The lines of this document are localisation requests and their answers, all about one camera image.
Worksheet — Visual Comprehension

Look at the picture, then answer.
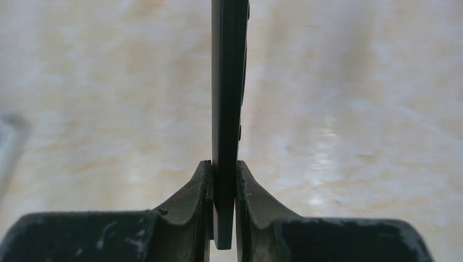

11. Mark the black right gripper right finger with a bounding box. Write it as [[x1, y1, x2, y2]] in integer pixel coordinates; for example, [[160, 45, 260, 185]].
[[235, 161, 433, 261]]

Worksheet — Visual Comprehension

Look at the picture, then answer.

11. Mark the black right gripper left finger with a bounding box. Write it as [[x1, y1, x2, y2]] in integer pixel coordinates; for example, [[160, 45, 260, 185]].
[[1, 160, 212, 261]]

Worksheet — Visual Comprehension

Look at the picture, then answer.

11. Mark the black remote control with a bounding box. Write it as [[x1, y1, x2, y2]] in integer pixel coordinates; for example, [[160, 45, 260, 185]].
[[211, 0, 250, 250]]

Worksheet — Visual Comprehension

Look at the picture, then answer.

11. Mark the white remote control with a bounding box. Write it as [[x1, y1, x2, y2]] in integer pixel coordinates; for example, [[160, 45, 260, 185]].
[[1, 113, 31, 202]]

